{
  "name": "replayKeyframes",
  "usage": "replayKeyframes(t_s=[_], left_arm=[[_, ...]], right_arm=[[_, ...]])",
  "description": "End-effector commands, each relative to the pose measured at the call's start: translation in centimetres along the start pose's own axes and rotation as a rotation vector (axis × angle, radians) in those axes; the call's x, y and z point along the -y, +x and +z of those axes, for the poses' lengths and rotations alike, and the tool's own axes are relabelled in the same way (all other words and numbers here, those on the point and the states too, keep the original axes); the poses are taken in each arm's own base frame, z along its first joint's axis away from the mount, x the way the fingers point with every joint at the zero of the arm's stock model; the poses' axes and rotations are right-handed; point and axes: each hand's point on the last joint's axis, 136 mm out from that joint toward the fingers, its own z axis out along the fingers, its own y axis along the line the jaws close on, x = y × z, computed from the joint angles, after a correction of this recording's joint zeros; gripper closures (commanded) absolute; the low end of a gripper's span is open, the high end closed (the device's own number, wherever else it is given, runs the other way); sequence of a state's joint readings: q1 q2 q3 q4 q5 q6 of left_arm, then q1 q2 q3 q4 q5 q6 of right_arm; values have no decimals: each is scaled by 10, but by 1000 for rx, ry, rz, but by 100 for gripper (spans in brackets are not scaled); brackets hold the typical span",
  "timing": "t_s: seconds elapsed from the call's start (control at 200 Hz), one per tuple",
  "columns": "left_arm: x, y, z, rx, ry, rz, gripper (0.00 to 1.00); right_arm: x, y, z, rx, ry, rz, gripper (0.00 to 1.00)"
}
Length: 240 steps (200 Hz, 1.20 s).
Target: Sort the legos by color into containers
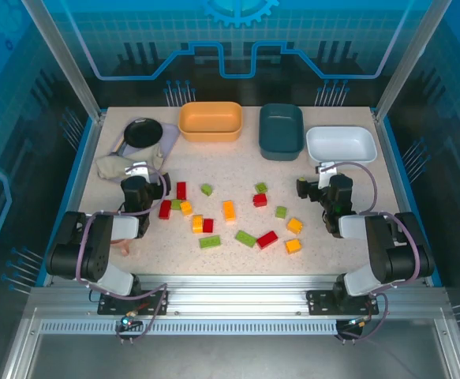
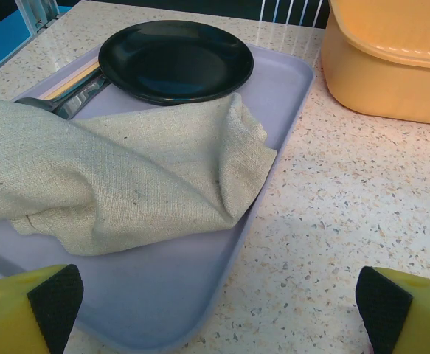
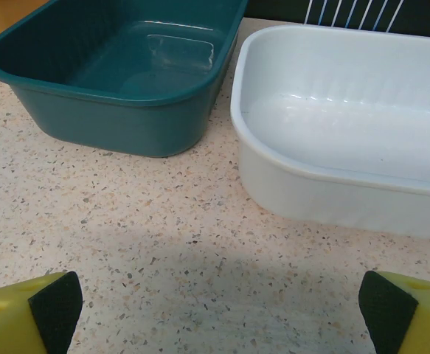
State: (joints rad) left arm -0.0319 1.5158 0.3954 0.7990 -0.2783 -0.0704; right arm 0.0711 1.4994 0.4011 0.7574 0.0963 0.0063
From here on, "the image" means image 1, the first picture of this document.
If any black frying pan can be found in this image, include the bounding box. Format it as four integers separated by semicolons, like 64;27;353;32
110;117;164;154

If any teal plastic container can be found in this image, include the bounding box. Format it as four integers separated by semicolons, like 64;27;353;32
258;103;305;163

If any aluminium frame rail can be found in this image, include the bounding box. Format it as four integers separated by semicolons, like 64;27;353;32
28;275;450;319

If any aluminium frame post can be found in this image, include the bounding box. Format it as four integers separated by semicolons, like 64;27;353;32
21;0;107;122
373;0;454;122

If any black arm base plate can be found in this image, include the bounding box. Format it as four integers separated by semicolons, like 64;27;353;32
96;289;170;316
305;289;381;316

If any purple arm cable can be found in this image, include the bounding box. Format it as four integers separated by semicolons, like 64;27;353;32
334;160;421;343
74;163;170;345

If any small pink object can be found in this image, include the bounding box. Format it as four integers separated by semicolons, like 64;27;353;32
110;238;133;258

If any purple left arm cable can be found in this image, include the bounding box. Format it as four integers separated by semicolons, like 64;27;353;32
74;163;170;345

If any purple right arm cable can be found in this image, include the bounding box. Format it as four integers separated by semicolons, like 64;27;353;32
334;160;421;343

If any white plastic container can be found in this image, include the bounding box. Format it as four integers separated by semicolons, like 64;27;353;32
305;125;378;168

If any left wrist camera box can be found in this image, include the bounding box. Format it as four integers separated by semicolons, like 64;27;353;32
125;164;151;180

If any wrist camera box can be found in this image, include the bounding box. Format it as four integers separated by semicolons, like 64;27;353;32
125;164;151;180
316;163;338;190

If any orange plastic container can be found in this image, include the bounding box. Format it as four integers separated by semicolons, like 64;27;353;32
178;101;244;144

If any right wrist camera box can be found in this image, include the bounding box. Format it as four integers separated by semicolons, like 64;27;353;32
316;163;338;190

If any beige cloth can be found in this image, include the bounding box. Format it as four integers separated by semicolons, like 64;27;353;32
95;144;165;182

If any slotted metal cable duct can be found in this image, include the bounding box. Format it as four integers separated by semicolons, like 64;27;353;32
39;319;339;336

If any lavender tray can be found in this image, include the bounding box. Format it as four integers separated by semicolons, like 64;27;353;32
113;119;181;159

